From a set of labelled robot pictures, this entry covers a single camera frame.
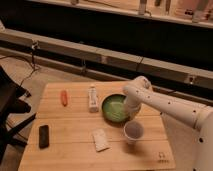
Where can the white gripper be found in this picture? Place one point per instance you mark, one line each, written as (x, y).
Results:
(131, 106)

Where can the green ceramic bowl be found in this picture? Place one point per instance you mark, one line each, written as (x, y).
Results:
(113, 108)

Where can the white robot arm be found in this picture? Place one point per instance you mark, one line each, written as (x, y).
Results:
(196, 115)

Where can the clear plastic cup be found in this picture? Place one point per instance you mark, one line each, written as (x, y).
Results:
(133, 131)

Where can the orange carrot toy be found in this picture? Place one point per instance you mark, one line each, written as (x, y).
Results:
(64, 98)

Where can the black phone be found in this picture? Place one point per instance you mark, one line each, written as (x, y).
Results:
(43, 136)

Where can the black chair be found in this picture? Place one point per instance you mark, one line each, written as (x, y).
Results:
(10, 93)

